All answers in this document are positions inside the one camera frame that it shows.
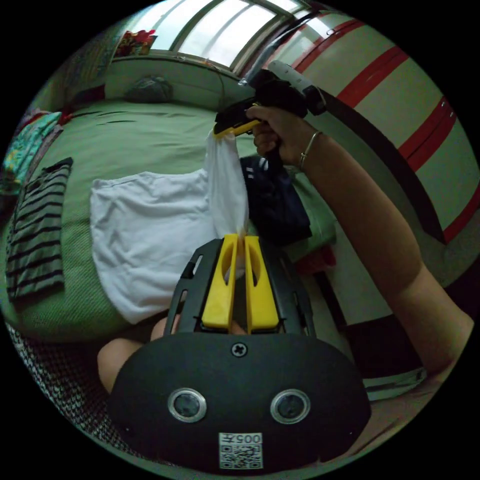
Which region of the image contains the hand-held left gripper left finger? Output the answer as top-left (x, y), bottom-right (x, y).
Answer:
top-left (201, 233), bottom-right (240, 334)

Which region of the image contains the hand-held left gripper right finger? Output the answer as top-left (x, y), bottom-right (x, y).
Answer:
top-left (244, 235), bottom-right (281, 335)

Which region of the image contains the white t-shirt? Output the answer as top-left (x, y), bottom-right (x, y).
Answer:
top-left (89, 134), bottom-right (251, 326)

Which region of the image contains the person's right forearm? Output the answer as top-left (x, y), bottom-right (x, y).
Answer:
top-left (299, 131), bottom-right (476, 382)

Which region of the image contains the striped shirt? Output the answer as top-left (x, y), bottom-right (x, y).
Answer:
top-left (5, 157), bottom-right (74, 302)

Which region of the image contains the person's right hand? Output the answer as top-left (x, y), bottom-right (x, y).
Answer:
top-left (244, 104), bottom-right (324, 170)

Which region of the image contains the red cloth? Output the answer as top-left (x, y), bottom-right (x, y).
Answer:
top-left (295, 245), bottom-right (337, 275)

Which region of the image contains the dark navy garment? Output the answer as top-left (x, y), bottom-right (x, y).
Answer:
top-left (239, 155), bottom-right (313, 247)

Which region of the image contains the window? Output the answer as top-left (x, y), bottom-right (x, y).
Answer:
top-left (123, 0), bottom-right (331, 78)

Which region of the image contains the bed with green mat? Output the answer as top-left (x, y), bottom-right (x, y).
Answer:
top-left (0, 56), bottom-right (340, 343)

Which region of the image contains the grey cushion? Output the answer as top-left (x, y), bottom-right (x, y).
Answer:
top-left (122, 74), bottom-right (174, 104)

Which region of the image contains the white cupboard with red stripes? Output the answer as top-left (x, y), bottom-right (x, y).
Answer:
top-left (288, 10), bottom-right (479, 247)

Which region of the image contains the colourful printed cloth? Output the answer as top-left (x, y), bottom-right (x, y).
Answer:
top-left (113, 29), bottom-right (158, 58)

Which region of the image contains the person's body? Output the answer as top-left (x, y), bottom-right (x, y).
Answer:
top-left (5, 318), bottom-right (477, 466)

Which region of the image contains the pile of clothes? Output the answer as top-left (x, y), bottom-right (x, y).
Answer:
top-left (1, 109), bottom-right (64, 197)

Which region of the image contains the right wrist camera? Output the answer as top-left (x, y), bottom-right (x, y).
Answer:
top-left (267, 59), bottom-right (320, 95)

